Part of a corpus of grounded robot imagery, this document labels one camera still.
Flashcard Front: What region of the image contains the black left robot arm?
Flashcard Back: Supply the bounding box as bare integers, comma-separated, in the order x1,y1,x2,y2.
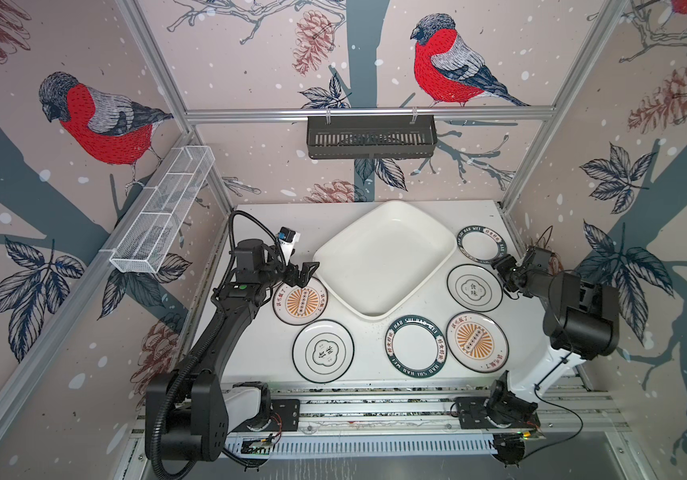
146,228,319,479

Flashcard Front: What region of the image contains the orange sunburst plate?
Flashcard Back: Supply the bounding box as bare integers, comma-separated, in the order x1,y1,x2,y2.
272,277,329,326
445,312,509,374

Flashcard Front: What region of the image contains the green rim plate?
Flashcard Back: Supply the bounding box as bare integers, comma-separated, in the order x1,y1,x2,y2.
457,225,507,264
385,315,447,379

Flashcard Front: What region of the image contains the black wire wall basket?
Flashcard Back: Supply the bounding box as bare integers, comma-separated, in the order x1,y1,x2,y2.
307,115,437,160

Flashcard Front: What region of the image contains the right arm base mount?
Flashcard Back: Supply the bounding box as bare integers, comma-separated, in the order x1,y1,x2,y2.
451,397,541,431

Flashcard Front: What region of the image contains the black rim flower plate front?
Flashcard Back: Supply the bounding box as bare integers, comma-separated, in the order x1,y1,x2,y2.
292,320,355,384

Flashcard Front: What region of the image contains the white mesh wall shelf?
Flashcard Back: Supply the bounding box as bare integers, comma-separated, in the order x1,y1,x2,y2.
110,145,215,274

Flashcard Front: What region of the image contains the aluminium rail base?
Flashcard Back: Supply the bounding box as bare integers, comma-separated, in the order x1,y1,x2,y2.
132,383,629,436

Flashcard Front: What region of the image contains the black cable right base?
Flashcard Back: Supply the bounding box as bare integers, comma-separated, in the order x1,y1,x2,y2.
516,383,585,463

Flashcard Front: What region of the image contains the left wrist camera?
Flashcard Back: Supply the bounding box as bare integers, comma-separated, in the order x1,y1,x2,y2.
277,227,300,246

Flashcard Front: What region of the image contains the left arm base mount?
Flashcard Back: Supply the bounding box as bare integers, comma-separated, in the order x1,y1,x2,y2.
230,399,301,434

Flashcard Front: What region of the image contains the green rim plate front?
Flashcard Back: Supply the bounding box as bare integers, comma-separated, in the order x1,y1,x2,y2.
385,315,447,379

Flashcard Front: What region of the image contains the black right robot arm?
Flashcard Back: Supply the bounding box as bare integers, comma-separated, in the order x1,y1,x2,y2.
485,247,621,425

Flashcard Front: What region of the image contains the white plastic bin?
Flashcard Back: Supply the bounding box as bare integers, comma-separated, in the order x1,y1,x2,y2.
314,200,455,322

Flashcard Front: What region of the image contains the black rim flower plate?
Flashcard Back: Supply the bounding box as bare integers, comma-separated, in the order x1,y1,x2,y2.
292,320,355,384
447,264,503,313

